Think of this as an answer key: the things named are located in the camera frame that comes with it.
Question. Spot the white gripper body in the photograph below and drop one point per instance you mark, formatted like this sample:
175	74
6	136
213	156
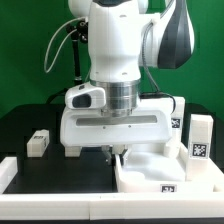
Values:
150	122

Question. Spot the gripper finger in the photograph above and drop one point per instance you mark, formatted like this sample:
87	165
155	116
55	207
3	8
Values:
125	154
107	154

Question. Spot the white desk top tray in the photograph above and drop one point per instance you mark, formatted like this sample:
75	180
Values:
147	169

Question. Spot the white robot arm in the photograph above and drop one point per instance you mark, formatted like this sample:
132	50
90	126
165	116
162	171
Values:
108	111

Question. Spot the white front fence bar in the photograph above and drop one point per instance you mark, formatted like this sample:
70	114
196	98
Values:
110	206

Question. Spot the white left fence block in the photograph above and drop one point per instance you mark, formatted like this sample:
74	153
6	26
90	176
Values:
8	170

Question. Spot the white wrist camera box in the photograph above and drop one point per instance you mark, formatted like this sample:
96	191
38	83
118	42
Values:
85	96

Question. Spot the black camera pole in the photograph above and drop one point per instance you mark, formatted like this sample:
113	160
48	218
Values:
77	63

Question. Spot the black camera on pole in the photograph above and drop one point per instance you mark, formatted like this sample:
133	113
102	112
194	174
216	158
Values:
79	32

